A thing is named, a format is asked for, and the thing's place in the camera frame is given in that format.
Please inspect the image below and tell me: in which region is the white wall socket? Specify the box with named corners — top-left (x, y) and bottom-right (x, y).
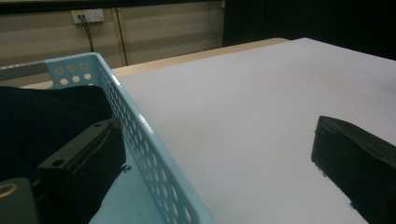
top-left (70, 8), bottom-right (106, 25)

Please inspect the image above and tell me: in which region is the black curtain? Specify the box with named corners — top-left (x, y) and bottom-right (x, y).
top-left (221, 0), bottom-right (396, 62)

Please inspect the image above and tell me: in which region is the beige panelled cabinet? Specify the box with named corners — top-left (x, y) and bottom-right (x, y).
top-left (0, 1), bottom-right (226, 88)

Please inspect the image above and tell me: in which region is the light blue plastic basket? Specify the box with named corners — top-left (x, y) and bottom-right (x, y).
top-left (0, 51), bottom-right (214, 224)

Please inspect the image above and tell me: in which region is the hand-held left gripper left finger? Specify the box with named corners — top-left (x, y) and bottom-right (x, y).
top-left (36, 117), bottom-right (127, 224)

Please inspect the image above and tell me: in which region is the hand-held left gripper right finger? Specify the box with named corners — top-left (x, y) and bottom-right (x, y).
top-left (311, 115), bottom-right (396, 224)

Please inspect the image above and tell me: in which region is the dark knit vest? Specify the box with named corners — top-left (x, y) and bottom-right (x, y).
top-left (0, 85), bottom-right (114, 185)

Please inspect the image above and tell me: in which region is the black horizontal beam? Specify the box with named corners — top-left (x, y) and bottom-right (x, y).
top-left (0, 0), bottom-right (226, 15)

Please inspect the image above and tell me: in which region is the wooden table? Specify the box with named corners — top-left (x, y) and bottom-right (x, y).
top-left (21, 37), bottom-right (290, 90)

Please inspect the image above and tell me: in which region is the black wall cable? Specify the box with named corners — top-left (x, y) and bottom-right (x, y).
top-left (81, 14), bottom-right (95, 53)
top-left (78, 14), bottom-right (93, 53)

